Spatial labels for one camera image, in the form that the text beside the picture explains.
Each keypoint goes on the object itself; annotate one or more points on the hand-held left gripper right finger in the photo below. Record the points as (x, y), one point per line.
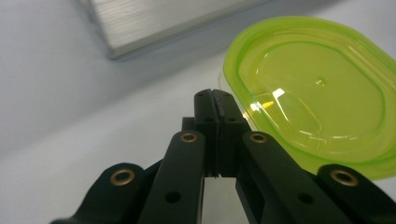
(229, 137)

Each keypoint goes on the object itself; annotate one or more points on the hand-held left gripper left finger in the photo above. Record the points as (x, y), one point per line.
(206, 124)

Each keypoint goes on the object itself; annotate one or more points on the oval clear container green lid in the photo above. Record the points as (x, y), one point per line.
(314, 62)

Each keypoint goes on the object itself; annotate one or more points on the aluminium rail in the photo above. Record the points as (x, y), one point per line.
(149, 21)

